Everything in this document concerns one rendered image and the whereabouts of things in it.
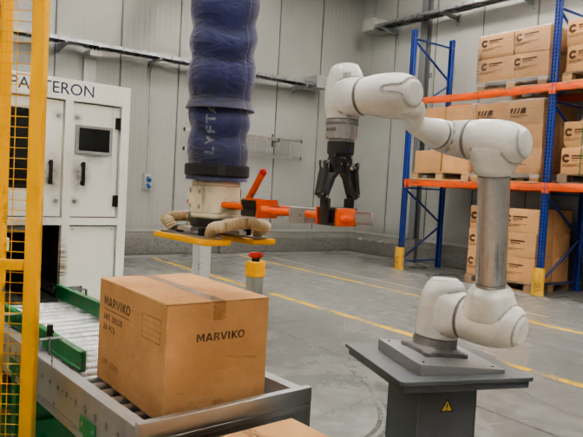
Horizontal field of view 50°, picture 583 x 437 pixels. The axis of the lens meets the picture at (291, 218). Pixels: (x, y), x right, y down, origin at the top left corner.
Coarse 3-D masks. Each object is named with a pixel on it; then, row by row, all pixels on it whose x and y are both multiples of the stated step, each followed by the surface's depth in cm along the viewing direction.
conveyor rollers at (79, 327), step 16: (16, 304) 376; (48, 304) 386; (64, 304) 384; (48, 320) 342; (64, 320) 348; (80, 320) 345; (96, 320) 350; (64, 336) 312; (80, 336) 309; (96, 336) 313; (48, 352) 281; (96, 352) 286; (96, 368) 266; (96, 384) 240; (144, 416) 213
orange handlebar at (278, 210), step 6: (222, 204) 210; (228, 204) 208; (234, 204) 205; (240, 204) 203; (264, 210) 193; (270, 210) 191; (276, 210) 189; (282, 210) 187; (288, 210) 185; (306, 210) 180; (306, 216) 179; (312, 216) 177; (342, 216) 169; (348, 216) 169; (354, 216) 170
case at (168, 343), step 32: (128, 288) 226; (160, 288) 229; (192, 288) 233; (224, 288) 237; (128, 320) 225; (160, 320) 204; (192, 320) 206; (224, 320) 213; (256, 320) 221; (128, 352) 224; (160, 352) 203; (192, 352) 207; (224, 352) 214; (256, 352) 222; (128, 384) 224; (160, 384) 203; (192, 384) 207; (224, 384) 215; (256, 384) 223
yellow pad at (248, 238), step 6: (222, 234) 223; (228, 234) 223; (234, 234) 220; (246, 234) 219; (234, 240) 218; (240, 240) 215; (246, 240) 212; (252, 240) 210; (258, 240) 211; (264, 240) 213; (270, 240) 214
